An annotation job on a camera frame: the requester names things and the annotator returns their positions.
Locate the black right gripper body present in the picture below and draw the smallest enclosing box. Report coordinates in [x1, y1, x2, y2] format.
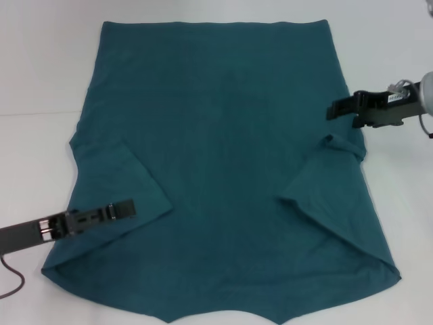
[351, 81, 424, 129]

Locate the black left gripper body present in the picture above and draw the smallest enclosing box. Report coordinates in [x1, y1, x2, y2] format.
[0, 210, 81, 255]

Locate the blue-green shirt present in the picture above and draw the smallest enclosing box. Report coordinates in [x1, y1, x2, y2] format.
[40, 20, 403, 325]

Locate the grey right gripper cable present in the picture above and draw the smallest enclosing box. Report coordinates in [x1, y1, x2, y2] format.
[388, 79, 433, 139]

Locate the red-brown left gripper cable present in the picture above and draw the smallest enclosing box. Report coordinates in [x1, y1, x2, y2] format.
[0, 255, 26, 299]

